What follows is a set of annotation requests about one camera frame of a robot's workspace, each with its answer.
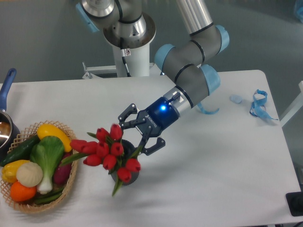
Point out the green bok choy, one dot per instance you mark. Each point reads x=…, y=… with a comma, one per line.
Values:
x=47, y=154

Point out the cream white garlic bun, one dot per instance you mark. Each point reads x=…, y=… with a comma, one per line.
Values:
x=29, y=174

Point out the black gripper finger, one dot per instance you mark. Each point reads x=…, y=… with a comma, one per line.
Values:
x=160, y=143
x=131, y=109

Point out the small pale blue cap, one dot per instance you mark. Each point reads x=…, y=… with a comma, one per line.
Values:
x=236, y=99

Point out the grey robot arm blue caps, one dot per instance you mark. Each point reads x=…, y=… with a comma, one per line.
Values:
x=130, y=31

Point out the green bean pods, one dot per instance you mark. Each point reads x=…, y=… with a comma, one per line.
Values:
x=48, y=198

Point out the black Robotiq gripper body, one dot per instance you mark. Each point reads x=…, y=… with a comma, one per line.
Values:
x=153, y=120

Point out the dark grey ribbed vase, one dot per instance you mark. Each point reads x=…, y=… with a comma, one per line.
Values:
x=129, y=149

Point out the yellow bell pepper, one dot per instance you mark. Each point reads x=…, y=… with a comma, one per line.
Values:
x=9, y=171

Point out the woven wicker basket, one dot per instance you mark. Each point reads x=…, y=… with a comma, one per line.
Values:
x=31, y=207

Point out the white metal frame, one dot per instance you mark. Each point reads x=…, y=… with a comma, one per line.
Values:
x=293, y=108

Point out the orange fruit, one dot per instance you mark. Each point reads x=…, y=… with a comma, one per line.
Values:
x=20, y=193

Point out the green cucumber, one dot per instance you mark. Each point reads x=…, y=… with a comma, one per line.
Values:
x=21, y=152

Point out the purple sweet potato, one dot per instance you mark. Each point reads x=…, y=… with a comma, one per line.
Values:
x=62, y=173

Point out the crumpled blue ribbon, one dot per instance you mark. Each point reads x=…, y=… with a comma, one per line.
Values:
x=257, y=108

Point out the blue ribbon strip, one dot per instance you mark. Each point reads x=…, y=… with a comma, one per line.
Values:
x=204, y=111

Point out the black device at edge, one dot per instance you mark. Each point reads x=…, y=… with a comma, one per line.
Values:
x=295, y=203

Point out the red tulip bouquet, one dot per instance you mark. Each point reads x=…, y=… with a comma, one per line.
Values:
x=108, y=152

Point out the yellow squash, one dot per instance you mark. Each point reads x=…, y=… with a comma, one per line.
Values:
x=50, y=130

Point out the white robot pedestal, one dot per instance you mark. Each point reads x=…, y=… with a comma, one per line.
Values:
x=134, y=61

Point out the blue handled saucepan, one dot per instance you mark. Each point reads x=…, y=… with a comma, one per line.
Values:
x=8, y=130

